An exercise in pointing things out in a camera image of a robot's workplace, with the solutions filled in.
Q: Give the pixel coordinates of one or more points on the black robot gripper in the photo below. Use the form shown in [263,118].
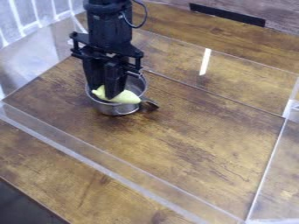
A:
[107,42]

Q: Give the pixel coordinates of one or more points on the small silver metal pot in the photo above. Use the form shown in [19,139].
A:
[111,108]

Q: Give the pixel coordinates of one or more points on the green handled metal spoon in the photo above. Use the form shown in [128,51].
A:
[124,97]

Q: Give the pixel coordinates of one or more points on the black strip on table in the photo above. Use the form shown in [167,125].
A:
[231,15]

